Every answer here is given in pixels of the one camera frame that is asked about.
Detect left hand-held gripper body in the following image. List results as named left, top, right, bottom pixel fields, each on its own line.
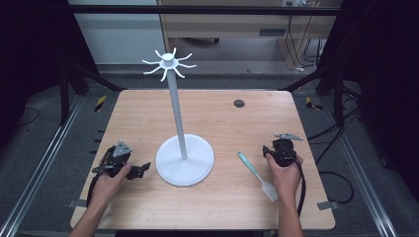
left=92, top=140, right=133, bottom=179

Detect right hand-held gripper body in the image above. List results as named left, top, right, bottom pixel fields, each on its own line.
left=269, top=132, right=303, bottom=168

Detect teal handled grey spatula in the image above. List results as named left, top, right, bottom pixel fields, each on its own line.
left=236, top=151, right=280, bottom=203

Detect white hook stand rack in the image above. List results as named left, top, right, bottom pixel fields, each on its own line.
left=141, top=47, right=215, bottom=188

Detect person's right hand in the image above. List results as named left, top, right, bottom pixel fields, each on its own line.
left=265, top=153, right=303, bottom=202

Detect person's left hand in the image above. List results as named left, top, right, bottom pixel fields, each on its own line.
left=90, top=163, right=133, bottom=207

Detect yellow black floor tape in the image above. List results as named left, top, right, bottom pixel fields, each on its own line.
left=304, top=96, right=324, bottom=112
left=94, top=95, right=109, bottom=113

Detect white cabinet panel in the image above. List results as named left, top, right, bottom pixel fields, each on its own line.
left=66, top=0, right=166, bottom=65

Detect black curtain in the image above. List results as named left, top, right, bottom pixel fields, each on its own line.
left=0, top=0, right=100, bottom=152
left=315, top=0, right=419, bottom=201

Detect light wooden background desk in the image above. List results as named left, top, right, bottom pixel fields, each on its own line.
left=157, top=0, right=344, bottom=71

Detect left hand-held gripper black cable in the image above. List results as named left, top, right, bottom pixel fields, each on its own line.
left=85, top=146, right=115, bottom=208

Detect hand-held gripper black cable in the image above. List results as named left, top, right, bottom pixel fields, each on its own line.
left=286, top=144, right=307, bottom=218
left=85, top=146, right=115, bottom=208

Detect right hand-held gripper black cable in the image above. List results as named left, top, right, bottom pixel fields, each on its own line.
left=286, top=144, right=307, bottom=218

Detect black floor cable bundle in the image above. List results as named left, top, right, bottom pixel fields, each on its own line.
left=307, top=82, right=364, bottom=166

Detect grey metal table bracket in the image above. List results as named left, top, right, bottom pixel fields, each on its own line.
left=67, top=198, right=88, bottom=209
left=316, top=199, right=340, bottom=211

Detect aluminium floor rail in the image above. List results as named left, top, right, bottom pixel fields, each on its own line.
left=319, top=96, right=400, bottom=237
left=0, top=94, right=85, bottom=237

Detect black looped floor cable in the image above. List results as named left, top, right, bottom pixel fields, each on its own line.
left=317, top=170, right=356, bottom=204

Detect black frame strut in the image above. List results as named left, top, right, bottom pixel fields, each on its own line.
left=58, top=60, right=127, bottom=126
left=282, top=63, right=348, bottom=127

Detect thin black floor cable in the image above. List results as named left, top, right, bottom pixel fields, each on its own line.
left=15, top=107, right=41, bottom=128

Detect hanging black desk cables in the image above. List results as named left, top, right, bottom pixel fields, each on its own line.
left=284, top=14, right=326, bottom=72

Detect black horizontal frame bar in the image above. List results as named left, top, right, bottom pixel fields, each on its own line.
left=66, top=4, right=344, bottom=17

